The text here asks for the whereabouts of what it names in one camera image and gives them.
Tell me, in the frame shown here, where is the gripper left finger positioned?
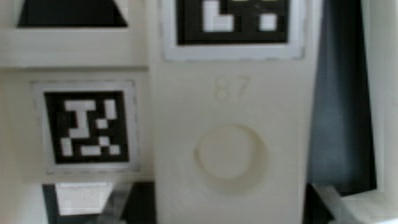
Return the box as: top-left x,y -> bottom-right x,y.
96,182 -> 135,224

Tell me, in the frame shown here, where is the white chair back part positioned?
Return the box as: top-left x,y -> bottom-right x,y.
0,0 -> 323,224

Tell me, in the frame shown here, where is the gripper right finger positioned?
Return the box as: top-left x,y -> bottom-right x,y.
312,184 -> 362,224

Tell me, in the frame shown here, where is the white chair seat part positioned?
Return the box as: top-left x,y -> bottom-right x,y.
343,0 -> 398,224

